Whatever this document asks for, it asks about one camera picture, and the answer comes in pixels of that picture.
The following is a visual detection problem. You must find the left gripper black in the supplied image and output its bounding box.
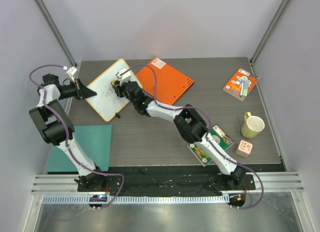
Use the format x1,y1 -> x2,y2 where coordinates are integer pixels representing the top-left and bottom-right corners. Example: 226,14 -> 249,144
59,79 -> 98,101

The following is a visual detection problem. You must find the yellow-framed whiteboard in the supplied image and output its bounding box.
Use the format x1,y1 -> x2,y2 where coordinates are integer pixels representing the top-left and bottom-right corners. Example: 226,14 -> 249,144
86,59 -> 129,122

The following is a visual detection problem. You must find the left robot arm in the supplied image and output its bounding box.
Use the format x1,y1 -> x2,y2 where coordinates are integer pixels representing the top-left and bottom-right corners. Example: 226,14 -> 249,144
29,74 -> 107,191

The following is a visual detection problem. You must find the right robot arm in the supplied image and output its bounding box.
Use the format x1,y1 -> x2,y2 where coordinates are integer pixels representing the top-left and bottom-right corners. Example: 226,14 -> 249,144
111,80 -> 246,189

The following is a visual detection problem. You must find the orange notebook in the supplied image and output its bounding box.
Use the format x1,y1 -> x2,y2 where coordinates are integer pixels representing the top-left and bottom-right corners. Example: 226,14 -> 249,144
136,57 -> 195,105

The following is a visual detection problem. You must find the teal mat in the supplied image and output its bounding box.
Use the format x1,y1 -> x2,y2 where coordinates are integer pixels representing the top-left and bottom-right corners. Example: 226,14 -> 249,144
46,125 -> 112,173

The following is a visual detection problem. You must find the green book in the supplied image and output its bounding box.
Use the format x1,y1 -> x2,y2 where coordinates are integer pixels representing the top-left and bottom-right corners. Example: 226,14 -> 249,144
187,125 -> 235,167

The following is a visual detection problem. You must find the orange comic book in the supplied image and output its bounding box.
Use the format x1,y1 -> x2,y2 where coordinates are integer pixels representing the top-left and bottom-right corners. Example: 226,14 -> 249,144
222,68 -> 259,101

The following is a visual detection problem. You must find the marker pen on book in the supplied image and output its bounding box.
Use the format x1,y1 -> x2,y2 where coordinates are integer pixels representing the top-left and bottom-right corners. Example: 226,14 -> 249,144
240,79 -> 250,98

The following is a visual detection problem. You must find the yellow-green mug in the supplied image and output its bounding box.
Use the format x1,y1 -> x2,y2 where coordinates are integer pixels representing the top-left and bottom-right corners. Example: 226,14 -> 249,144
240,112 -> 265,139

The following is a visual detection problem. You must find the pink cube box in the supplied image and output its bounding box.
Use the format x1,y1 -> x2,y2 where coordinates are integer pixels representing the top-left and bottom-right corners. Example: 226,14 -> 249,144
235,140 -> 253,158

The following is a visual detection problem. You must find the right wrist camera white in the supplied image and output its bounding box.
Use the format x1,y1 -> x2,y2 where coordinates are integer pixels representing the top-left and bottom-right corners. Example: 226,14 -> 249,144
116,68 -> 131,86

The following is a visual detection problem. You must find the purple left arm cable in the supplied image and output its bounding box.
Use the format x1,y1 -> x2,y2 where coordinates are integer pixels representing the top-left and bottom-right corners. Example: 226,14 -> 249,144
29,64 -> 125,209

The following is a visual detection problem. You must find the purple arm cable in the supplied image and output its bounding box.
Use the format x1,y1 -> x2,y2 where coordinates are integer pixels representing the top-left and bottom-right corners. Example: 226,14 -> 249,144
29,64 -> 125,209
124,64 -> 265,210

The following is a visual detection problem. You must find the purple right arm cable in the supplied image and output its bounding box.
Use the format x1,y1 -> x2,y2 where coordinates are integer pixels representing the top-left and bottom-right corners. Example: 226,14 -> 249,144
124,64 -> 265,210

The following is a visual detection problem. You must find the aluminium rail front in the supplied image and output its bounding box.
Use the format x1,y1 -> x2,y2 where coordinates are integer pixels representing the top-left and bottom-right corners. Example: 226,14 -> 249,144
31,172 -> 304,206

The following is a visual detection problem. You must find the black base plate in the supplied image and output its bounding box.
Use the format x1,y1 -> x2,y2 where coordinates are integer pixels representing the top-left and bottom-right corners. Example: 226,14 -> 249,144
108,165 -> 256,196

